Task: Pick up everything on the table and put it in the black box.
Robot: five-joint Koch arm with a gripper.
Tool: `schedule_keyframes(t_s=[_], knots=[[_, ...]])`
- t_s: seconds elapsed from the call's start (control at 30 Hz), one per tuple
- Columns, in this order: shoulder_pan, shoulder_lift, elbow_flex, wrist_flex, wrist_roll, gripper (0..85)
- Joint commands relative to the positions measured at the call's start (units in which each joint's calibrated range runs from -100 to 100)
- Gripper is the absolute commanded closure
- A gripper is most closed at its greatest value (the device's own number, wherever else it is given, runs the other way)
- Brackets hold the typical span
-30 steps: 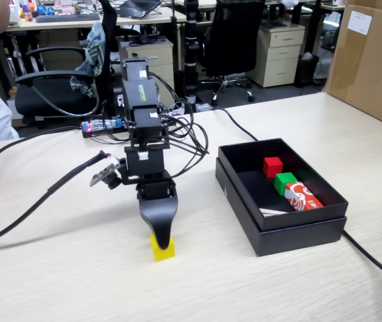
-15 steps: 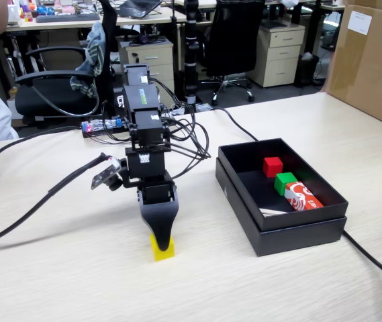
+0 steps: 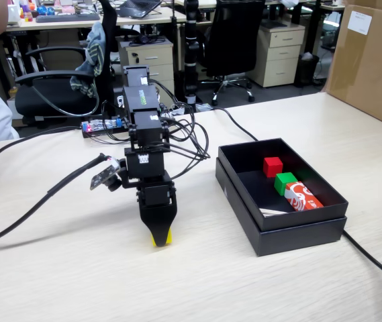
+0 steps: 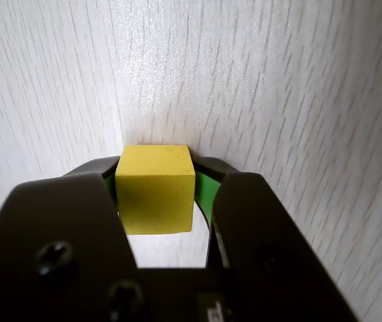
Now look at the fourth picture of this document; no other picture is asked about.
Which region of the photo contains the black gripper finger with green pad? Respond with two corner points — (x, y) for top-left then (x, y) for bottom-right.
(0, 156), (152, 322)
(192, 152), (361, 322)

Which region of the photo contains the yellow cube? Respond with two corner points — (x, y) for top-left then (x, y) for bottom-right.
(114, 144), (197, 236)

